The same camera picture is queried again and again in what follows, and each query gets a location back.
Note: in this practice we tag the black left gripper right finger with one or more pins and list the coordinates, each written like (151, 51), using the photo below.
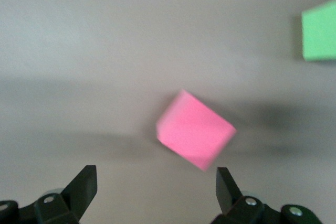
(229, 203)

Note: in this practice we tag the green foam cube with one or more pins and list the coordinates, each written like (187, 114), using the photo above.
(319, 32)

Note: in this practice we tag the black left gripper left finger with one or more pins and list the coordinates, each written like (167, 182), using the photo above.
(76, 197)

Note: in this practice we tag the red foam cube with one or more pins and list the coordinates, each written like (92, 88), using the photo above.
(194, 129)

